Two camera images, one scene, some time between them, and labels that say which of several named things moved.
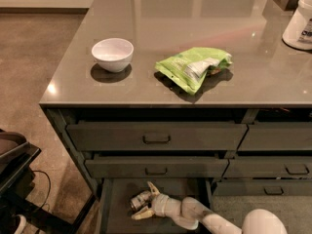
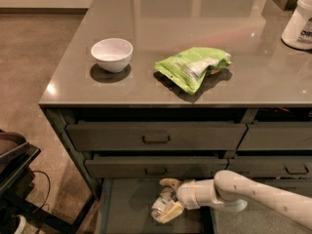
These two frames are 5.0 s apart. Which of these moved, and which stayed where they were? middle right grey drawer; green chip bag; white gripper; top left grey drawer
Moved: white gripper
Stayed: top left grey drawer; middle right grey drawer; green chip bag
